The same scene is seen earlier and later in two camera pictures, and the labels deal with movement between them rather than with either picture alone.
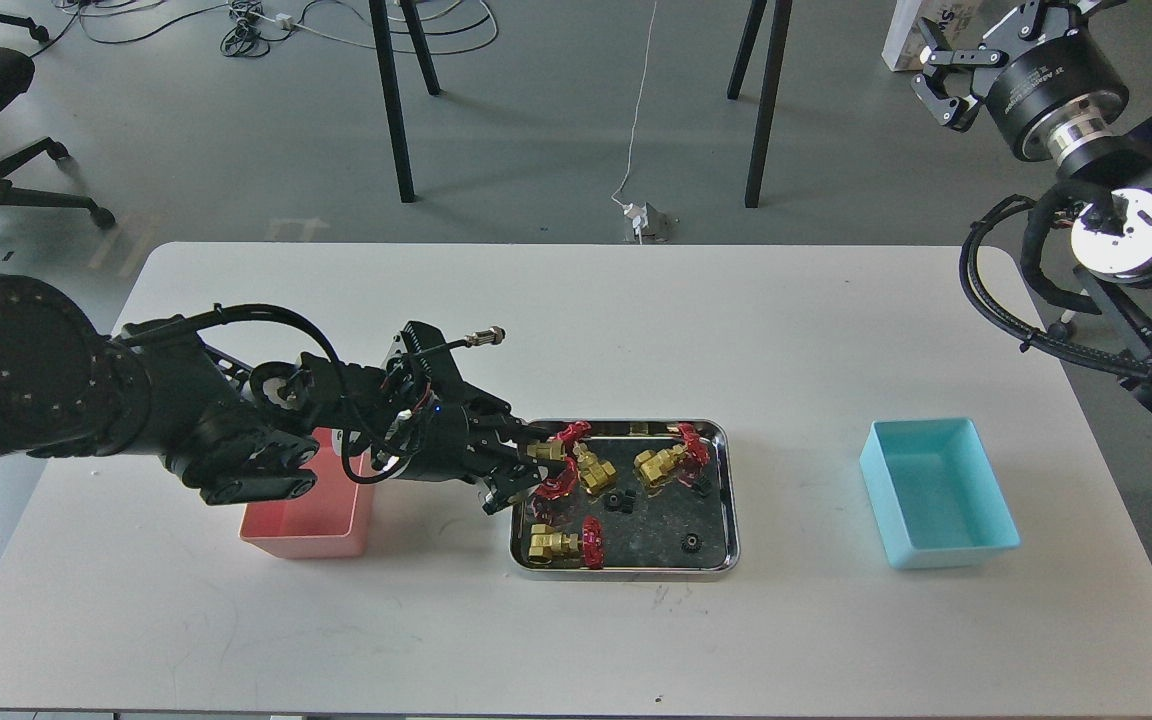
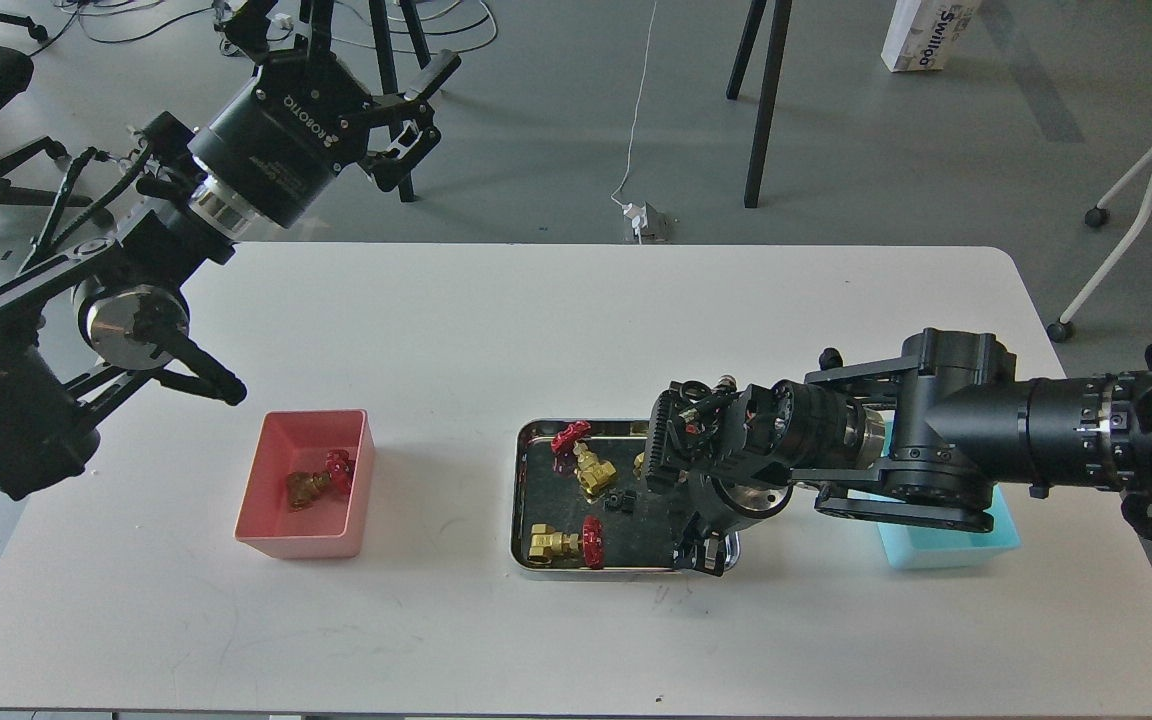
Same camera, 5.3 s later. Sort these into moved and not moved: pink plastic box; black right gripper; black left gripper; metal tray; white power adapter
Moved: black left gripper; black right gripper
Not moved: white power adapter; metal tray; pink plastic box
